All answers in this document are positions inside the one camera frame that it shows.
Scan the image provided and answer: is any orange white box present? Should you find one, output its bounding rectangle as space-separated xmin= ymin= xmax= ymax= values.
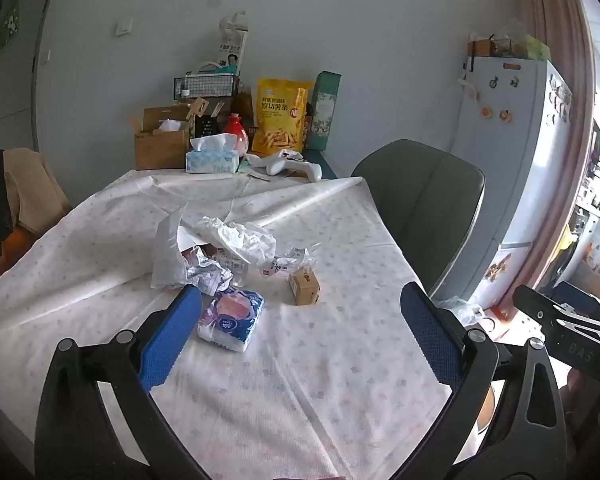
xmin=480 ymin=309 xmax=522 ymax=344

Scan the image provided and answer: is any open cardboard box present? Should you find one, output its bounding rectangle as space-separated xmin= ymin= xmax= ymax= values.
xmin=132 ymin=105 xmax=193 ymax=171

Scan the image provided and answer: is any green packet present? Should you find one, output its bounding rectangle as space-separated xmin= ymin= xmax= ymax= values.
xmin=510 ymin=32 xmax=552 ymax=62

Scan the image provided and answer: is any purple tissue pack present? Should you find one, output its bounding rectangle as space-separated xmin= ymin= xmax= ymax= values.
xmin=197 ymin=289 xmax=265 ymax=354

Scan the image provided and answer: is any white dotted tablecloth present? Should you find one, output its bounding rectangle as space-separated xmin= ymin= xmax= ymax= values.
xmin=0 ymin=167 xmax=481 ymax=480

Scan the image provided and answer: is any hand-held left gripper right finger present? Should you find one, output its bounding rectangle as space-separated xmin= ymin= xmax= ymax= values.
xmin=399 ymin=281 xmax=568 ymax=480

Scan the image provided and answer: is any grey chair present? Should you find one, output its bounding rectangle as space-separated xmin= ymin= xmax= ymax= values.
xmin=350 ymin=138 xmax=486 ymax=297

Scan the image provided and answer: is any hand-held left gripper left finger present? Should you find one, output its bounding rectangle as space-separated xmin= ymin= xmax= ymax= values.
xmin=34 ymin=284 xmax=206 ymax=480

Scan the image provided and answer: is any clear plastic bag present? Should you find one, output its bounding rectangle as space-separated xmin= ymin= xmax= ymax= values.
xmin=437 ymin=295 xmax=485 ymax=327

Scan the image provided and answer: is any black pen holder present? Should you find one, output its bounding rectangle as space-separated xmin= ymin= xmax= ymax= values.
xmin=194 ymin=114 xmax=220 ymax=139

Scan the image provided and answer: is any tall green box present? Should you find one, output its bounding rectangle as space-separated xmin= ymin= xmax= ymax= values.
xmin=304 ymin=70 xmax=342 ymax=151

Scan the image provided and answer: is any white plastic bag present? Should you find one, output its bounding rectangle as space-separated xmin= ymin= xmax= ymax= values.
xmin=151 ymin=203 xmax=277 ymax=291

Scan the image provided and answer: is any white paper carton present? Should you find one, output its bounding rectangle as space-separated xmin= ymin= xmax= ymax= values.
xmin=214 ymin=11 xmax=249 ymax=79

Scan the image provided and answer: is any white game controller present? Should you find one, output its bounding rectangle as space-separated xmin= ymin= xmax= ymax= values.
xmin=245 ymin=149 xmax=323 ymax=182

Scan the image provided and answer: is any yellow snack bag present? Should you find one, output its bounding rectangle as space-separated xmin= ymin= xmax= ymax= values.
xmin=251 ymin=77 xmax=315 ymax=156

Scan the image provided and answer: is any blue tissue box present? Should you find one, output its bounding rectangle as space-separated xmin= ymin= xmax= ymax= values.
xmin=185 ymin=134 xmax=241 ymax=176

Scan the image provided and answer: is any small cardboard box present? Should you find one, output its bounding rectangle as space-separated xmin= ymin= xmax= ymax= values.
xmin=288 ymin=268 xmax=321 ymax=306

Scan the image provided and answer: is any clear wrapper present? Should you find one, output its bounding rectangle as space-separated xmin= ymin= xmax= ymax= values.
xmin=259 ymin=241 xmax=322 ymax=278

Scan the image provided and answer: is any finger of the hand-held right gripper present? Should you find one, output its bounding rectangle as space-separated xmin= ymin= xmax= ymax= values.
xmin=511 ymin=284 xmax=564 ymax=332

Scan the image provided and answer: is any orange chair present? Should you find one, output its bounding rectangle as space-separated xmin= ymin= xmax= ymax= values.
xmin=0 ymin=227 xmax=35 ymax=297

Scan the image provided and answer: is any black wire basket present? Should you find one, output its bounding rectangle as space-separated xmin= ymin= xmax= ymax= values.
xmin=173 ymin=74 xmax=241 ymax=99

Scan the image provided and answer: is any person's right hand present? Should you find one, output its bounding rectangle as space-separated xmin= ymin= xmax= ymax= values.
xmin=566 ymin=367 xmax=600 ymax=427

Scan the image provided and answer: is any red bottle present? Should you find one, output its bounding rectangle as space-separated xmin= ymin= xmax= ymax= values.
xmin=223 ymin=113 xmax=251 ymax=156

